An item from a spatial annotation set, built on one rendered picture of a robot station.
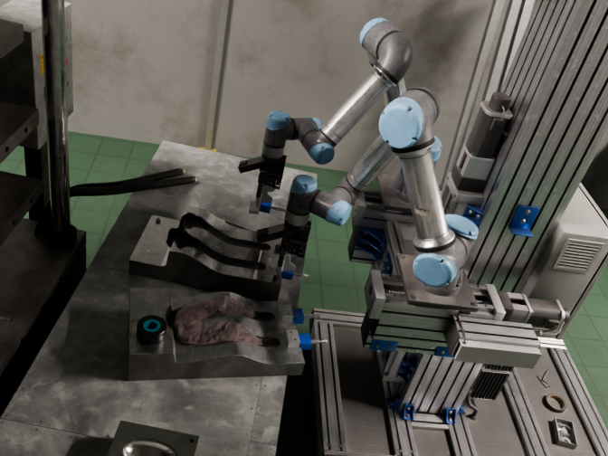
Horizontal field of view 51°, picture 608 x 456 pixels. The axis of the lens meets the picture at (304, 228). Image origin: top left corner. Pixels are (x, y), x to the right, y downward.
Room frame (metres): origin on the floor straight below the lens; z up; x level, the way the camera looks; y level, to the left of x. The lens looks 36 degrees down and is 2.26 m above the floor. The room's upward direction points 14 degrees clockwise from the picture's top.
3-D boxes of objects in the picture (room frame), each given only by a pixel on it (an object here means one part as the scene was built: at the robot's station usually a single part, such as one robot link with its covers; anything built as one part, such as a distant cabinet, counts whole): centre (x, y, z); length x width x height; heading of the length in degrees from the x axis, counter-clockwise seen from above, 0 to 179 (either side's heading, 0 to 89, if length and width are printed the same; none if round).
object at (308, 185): (1.63, 0.03, 1.20); 0.09 x 0.08 x 0.11; 69
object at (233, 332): (1.34, 0.18, 0.90); 0.26 x 0.18 x 0.08; 110
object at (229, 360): (1.33, 0.18, 0.85); 0.50 x 0.26 x 0.11; 110
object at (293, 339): (1.38, -0.09, 0.85); 0.13 x 0.05 x 0.05; 110
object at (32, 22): (1.87, 0.99, 0.73); 0.30 x 0.22 x 1.47; 3
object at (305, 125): (1.96, 0.07, 1.25); 0.11 x 0.11 x 0.08; 31
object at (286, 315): (1.48, -0.05, 0.85); 0.13 x 0.05 x 0.05; 110
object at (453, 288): (1.59, -0.45, 1.09); 0.15 x 0.15 x 0.10
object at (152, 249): (1.69, 0.28, 0.87); 0.50 x 0.26 x 0.14; 93
